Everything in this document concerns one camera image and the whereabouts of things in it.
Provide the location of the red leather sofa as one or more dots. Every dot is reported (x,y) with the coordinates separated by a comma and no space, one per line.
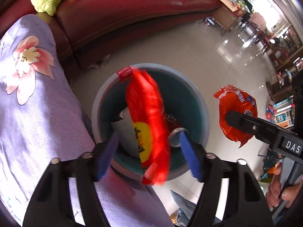
(130,11)

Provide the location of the wooden cabinet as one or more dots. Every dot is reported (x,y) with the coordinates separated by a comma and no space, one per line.
(227,16)

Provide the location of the colourful toy box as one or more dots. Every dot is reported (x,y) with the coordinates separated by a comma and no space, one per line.
(281,117)

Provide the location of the purple floral cloth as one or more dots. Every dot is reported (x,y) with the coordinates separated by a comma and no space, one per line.
(35,111)

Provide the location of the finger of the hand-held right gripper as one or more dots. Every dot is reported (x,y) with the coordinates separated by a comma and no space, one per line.
(251,126)

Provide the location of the blue and white ball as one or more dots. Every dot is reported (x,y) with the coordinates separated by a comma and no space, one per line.
(210,21)

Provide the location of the blue plastic bin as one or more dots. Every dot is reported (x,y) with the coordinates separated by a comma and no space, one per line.
(189,94)

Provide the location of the red snack packet yellow circle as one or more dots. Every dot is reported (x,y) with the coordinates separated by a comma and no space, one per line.
(144,104)

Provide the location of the white paper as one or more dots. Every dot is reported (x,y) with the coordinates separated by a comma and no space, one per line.
(123,130)

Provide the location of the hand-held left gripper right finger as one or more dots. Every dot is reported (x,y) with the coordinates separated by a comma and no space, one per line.
(190,156)

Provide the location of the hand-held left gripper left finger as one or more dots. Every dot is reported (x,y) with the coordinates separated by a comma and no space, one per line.
(106,156)

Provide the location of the blue denim cloth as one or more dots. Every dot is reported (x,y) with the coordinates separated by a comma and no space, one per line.
(182,208)

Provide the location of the dark dining chair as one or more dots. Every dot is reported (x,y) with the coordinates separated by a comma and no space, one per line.
(254,30)

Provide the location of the person's right hand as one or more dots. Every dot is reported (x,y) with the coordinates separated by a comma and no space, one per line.
(273,189)

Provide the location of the orange-red snack packet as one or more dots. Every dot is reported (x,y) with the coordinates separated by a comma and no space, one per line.
(234,101)

